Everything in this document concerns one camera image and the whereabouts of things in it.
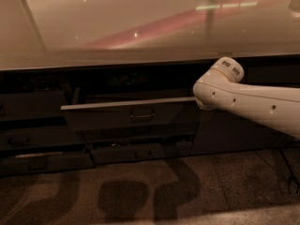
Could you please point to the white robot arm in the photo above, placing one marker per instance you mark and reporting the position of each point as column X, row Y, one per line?
column 220, row 87

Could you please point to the dark cabinet door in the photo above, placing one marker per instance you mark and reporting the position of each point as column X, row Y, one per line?
column 222, row 131

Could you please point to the dark drawer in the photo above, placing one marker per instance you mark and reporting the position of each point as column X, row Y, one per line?
column 31, row 105
column 45, row 164
column 135, row 109
column 156, row 150
column 128, row 133
column 35, row 137

